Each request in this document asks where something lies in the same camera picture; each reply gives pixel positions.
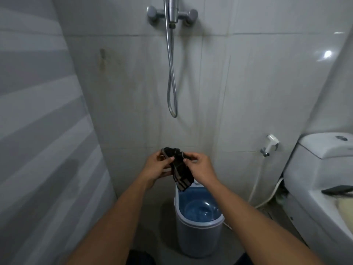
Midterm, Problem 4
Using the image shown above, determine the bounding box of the person's right hand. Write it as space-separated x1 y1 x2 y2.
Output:
183 152 220 186

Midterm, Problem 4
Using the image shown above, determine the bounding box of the person's left hand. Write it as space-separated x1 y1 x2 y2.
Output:
139 150 175 190

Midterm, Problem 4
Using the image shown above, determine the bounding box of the black striped sock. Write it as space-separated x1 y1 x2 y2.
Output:
161 147 196 191

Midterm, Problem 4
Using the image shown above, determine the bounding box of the person's right forearm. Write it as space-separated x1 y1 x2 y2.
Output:
211 179 324 265

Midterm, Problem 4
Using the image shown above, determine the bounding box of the person's left forearm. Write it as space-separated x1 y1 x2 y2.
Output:
65 174 151 265

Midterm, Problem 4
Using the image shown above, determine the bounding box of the small blue washing machine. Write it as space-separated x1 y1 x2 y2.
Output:
173 183 224 258

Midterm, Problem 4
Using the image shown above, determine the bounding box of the white bidet sprayer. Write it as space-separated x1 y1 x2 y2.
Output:
260 134 279 158

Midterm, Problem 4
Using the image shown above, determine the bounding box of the white toilet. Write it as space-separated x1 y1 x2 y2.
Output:
283 132 353 265

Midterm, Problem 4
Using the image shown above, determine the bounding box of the chrome shower mixer valve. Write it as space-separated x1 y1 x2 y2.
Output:
146 5 198 26

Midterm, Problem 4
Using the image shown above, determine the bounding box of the black phone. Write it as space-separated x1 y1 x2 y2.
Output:
321 185 353 197

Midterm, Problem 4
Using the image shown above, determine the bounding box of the cream cloth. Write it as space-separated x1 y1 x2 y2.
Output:
335 198 353 230

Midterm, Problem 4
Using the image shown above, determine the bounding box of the white bidet hose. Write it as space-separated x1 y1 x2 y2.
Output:
249 154 284 209

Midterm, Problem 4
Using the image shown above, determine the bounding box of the chrome shower hose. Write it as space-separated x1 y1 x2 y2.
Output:
164 0 178 118

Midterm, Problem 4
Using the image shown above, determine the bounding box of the chrome shower head handle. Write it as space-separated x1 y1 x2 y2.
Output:
168 0 179 29

